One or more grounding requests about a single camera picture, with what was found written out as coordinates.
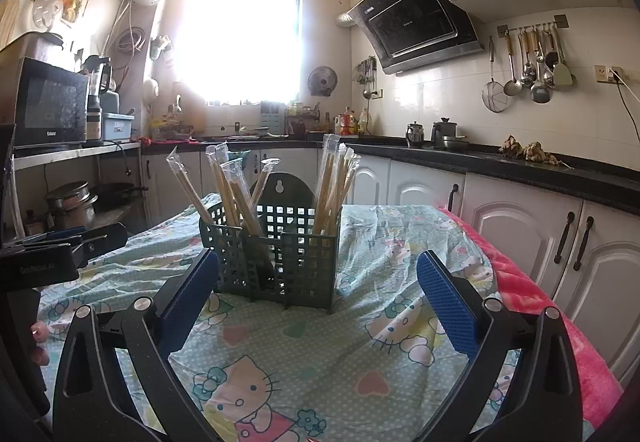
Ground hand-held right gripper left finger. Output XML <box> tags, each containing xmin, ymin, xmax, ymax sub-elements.
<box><xmin>52</xmin><ymin>248</ymin><xmax>221</xmax><ymax>442</ymax></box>

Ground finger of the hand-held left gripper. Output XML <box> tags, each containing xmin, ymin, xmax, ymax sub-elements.
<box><xmin>74</xmin><ymin>223</ymin><xmax>129</xmax><ymax>269</ymax></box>
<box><xmin>5</xmin><ymin>227</ymin><xmax>86</xmax><ymax>249</ymax></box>

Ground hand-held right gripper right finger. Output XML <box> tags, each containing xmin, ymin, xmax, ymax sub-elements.
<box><xmin>416</xmin><ymin>249</ymin><xmax>586</xmax><ymax>442</ymax></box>

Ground green plastic utensil basket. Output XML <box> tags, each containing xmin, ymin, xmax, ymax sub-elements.
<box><xmin>199</xmin><ymin>172</ymin><xmax>343</xmax><ymax>312</ymax></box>

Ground group of chopsticks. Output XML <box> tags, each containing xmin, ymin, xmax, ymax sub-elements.
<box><xmin>166</xmin><ymin>133</ymin><xmax>362</xmax><ymax>273</ymax></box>

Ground person's left hand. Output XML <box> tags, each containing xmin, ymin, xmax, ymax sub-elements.
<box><xmin>31</xmin><ymin>322</ymin><xmax>51</xmax><ymax>368</ymax></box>

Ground stacked steel pots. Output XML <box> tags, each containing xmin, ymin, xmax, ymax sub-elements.
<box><xmin>45</xmin><ymin>181</ymin><xmax>98</xmax><ymax>229</ymax></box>

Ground black frying pan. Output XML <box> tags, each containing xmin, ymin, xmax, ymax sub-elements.
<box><xmin>92</xmin><ymin>182</ymin><xmax>150</xmax><ymax>208</ymax></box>

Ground pink fleece blanket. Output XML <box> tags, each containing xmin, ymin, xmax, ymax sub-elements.
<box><xmin>437</xmin><ymin>207</ymin><xmax>623</xmax><ymax>433</ymax></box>

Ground white metal shelf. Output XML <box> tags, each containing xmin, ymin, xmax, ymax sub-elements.
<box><xmin>10</xmin><ymin>142</ymin><xmax>143</xmax><ymax>243</ymax></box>

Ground white base cabinets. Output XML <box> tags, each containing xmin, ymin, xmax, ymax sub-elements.
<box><xmin>140</xmin><ymin>147</ymin><xmax>640</xmax><ymax>388</ymax></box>

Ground blue plastic box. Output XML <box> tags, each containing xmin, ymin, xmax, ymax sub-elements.
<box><xmin>102</xmin><ymin>112</ymin><xmax>136</xmax><ymax>143</ymax></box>

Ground dark jar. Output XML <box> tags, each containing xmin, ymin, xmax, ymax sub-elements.
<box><xmin>86</xmin><ymin>94</ymin><xmax>104</xmax><ymax>143</ymax></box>

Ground black microwave oven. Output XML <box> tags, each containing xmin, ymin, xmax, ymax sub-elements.
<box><xmin>0</xmin><ymin>57</ymin><xmax>90</xmax><ymax>150</ymax></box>

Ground cartoon cat printed cloth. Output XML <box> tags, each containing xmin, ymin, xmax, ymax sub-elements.
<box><xmin>37</xmin><ymin>192</ymin><xmax>521</xmax><ymax>442</ymax></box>

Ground black kitchen countertop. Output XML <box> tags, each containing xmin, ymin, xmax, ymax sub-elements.
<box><xmin>140</xmin><ymin>134</ymin><xmax>640</xmax><ymax>218</ymax></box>

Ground black blender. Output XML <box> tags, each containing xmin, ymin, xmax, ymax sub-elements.
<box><xmin>82</xmin><ymin>54</ymin><xmax>113</xmax><ymax>95</ymax></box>

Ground ginger root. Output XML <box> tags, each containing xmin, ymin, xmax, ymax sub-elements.
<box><xmin>499</xmin><ymin>135</ymin><xmax>525</xmax><ymax>158</ymax></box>
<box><xmin>522</xmin><ymin>141</ymin><xmax>561</xmax><ymax>167</ymax></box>

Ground silver appliance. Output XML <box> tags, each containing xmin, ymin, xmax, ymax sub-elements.
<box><xmin>0</xmin><ymin>32</ymin><xmax>66</xmax><ymax>68</ymax></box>

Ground green drawer organizer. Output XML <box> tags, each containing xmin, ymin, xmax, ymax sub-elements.
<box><xmin>260</xmin><ymin>102</ymin><xmax>285</xmax><ymax>129</ymax></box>

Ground black spice rack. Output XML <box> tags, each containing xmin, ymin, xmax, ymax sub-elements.
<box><xmin>285</xmin><ymin>104</ymin><xmax>321</xmax><ymax>133</ymax></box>

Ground white round plastic cover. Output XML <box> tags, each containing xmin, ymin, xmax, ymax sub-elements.
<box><xmin>32</xmin><ymin>0</ymin><xmax>65</xmax><ymax>33</ymax></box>

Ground large steel ladle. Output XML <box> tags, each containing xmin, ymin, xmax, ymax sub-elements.
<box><xmin>531</xmin><ymin>29</ymin><xmax>551</xmax><ymax>104</ymax></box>

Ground small hanging kitchen tools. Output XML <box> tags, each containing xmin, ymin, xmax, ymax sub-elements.
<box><xmin>355</xmin><ymin>57</ymin><xmax>377</xmax><ymax>100</ymax></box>

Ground kitchen window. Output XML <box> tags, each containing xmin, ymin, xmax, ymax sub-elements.
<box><xmin>195</xmin><ymin>0</ymin><xmax>303</xmax><ymax>105</ymax></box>

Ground green spatula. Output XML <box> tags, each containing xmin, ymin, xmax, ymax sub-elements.
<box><xmin>552</xmin><ymin>24</ymin><xmax>576</xmax><ymax>87</ymax></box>

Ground black range hood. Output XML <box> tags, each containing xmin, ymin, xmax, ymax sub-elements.
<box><xmin>346</xmin><ymin>0</ymin><xmax>485</xmax><ymax>75</ymax></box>

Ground wall hoses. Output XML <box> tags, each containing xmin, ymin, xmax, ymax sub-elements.
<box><xmin>102</xmin><ymin>0</ymin><xmax>148</xmax><ymax>73</ymax></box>

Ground wire mesh strainer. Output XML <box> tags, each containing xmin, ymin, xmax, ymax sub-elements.
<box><xmin>481</xmin><ymin>36</ymin><xmax>510</xmax><ymax>114</ymax></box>

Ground small wall fan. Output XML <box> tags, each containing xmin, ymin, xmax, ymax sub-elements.
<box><xmin>307</xmin><ymin>66</ymin><xmax>338</xmax><ymax>97</ymax></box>

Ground black power cable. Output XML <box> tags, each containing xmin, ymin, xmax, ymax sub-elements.
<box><xmin>615</xmin><ymin>74</ymin><xmax>640</xmax><ymax>145</ymax></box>

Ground wall socket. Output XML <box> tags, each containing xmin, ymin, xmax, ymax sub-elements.
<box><xmin>594</xmin><ymin>64</ymin><xmax>625</xmax><ymax>84</ymax></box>

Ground utensil hanging rail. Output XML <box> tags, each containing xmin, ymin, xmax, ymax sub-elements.
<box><xmin>497</xmin><ymin>14</ymin><xmax>571</xmax><ymax>35</ymax></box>

